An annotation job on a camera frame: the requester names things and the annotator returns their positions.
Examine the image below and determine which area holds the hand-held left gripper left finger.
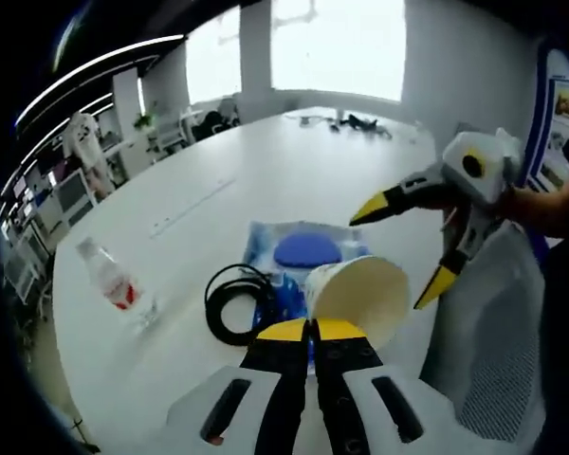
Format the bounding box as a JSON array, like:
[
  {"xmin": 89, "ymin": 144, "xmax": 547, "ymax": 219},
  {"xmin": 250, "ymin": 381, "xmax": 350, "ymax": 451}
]
[{"xmin": 166, "ymin": 318, "xmax": 309, "ymax": 455}]

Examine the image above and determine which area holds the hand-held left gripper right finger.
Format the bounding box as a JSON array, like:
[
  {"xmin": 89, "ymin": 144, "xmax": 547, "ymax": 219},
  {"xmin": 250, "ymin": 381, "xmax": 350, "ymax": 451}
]
[{"xmin": 311, "ymin": 318, "xmax": 461, "ymax": 455}]

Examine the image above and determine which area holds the white paper cup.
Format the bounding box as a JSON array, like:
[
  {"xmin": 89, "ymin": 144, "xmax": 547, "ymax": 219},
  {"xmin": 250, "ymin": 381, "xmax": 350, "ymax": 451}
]
[{"xmin": 304, "ymin": 255, "xmax": 411, "ymax": 352}]

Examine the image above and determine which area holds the blue patterned tissue packet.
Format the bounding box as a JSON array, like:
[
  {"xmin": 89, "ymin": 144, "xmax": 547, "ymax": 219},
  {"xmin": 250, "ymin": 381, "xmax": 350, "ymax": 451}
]
[{"xmin": 250, "ymin": 272, "xmax": 312, "ymax": 333}]

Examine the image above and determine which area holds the clear bag with blue disc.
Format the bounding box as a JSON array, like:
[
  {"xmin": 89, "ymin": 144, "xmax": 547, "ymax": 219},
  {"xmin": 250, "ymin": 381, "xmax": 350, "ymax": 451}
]
[{"xmin": 243, "ymin": 220, "xmax": 374, "ymax": 276}]

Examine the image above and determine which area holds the black cable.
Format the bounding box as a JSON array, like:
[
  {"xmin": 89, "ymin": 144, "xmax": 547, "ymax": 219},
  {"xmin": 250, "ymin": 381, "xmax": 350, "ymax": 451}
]
[
  {"xmin": 204, "ymin": 264, "xmax": 285, "ymax": 350},
  {"xmin": 340, "ymin": 113, "xmax": 395, "ymax": 139}
]

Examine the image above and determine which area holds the clear plastic bottle red label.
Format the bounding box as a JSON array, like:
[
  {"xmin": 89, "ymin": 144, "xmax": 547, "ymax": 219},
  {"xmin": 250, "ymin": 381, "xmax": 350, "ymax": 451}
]
[{"xmin": 74, "ymin": 236, "xmax": 160, "ymax": 331}]

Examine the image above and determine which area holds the person's right hand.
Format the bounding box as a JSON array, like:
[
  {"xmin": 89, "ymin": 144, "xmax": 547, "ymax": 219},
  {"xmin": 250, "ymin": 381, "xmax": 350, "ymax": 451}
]
[{"xmin": 500, "ymin": 182, "xmax": 546, "ymax": 224}]

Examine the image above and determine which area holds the grey mesh office chair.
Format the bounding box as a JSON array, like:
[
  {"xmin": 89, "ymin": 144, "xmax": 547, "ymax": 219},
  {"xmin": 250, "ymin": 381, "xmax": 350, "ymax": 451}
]
[{"xmin": 419, "ymin": 222, "xmax": 549, "ymax": 445}]

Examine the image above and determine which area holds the white table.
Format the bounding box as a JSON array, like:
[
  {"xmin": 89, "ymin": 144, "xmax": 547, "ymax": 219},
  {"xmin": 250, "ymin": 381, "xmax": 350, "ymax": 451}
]
[{"xmin": 51, "ymin": 106, "xmax": 456, "ymax": 455}]

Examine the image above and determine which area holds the person's black shirt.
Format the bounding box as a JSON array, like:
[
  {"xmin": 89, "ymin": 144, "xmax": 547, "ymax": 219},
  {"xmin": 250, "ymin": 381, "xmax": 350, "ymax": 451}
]
[{"xmin": 540, "ymin": 127, "xmax": 569, "ymax": 428}]

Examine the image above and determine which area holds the black office chair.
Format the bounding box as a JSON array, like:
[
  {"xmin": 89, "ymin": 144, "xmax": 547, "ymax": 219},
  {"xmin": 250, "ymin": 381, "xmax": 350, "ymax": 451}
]
[{"xmin": 192, "ymin": 98, "xmax": 243, "ymax": 141}]

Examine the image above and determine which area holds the green potted plant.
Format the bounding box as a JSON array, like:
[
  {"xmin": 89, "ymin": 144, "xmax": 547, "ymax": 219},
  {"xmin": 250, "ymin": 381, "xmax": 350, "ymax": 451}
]
[{"xmin": 133, "ymin": 109, "xmax": 160, "ymax": 132}]

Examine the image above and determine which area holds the long ceiling light strip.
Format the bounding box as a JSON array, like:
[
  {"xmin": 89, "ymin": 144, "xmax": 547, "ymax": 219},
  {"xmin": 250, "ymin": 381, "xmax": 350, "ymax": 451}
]
[{"xmin": 16, "ymin": 33, "xmax": 186, "ymax": 138}]

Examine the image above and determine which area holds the black tangled cable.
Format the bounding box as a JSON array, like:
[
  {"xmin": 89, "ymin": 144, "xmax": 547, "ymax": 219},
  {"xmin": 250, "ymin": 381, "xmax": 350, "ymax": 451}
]
[{"xmin": 340, "ymin": 113, "xmax": 395, "ymax": 139}]

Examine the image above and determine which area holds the blue white wall poster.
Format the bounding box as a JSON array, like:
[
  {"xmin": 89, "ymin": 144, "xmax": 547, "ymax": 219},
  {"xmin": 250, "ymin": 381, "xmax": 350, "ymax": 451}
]
[{"xmin": 523, "ymin": 46, "xmax": 569, "ymax": 193}]

